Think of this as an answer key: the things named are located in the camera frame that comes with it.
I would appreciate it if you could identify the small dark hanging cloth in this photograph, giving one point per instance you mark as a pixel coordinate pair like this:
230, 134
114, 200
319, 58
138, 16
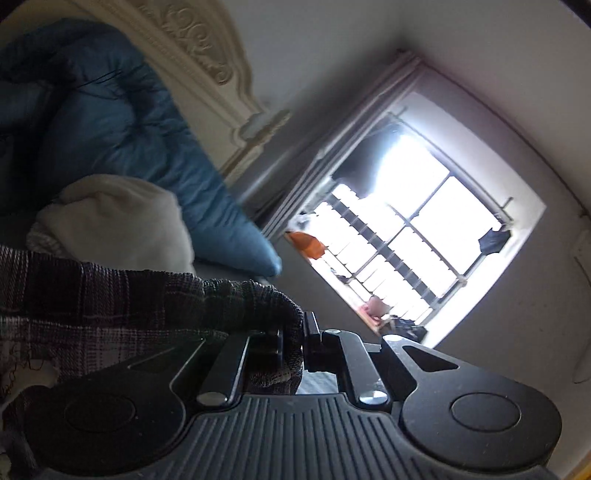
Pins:
493, 241

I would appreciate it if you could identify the plaid pants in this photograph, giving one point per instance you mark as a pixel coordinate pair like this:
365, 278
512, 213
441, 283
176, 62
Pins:
92, 300

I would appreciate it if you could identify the white cloth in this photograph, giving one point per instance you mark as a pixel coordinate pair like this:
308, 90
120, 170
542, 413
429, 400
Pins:
115, 217

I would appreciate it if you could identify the pink object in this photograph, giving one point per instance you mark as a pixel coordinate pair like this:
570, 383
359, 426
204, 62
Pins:
376, 307

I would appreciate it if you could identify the carved cream headboard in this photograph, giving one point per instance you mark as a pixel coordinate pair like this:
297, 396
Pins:
203, 55

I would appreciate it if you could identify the dark hanging garment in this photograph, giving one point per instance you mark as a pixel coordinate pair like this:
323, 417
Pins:
364, 161

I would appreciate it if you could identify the dark bag on sill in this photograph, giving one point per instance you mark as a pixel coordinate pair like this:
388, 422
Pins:
408, 328

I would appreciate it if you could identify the blue quilt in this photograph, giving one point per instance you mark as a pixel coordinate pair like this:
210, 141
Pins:
115, 115

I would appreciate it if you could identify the grey curtain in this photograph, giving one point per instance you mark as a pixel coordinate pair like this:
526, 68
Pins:
295, 184

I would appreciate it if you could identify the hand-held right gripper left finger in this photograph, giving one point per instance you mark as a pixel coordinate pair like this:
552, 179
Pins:
226, 369

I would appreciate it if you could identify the orange object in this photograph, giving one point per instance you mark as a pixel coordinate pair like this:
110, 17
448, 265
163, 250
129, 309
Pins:
307, 244

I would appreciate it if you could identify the barred window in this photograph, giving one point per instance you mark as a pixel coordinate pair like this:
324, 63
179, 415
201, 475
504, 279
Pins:
415, 194

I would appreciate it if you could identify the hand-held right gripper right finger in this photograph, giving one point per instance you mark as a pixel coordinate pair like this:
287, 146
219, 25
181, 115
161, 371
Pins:
311, 344

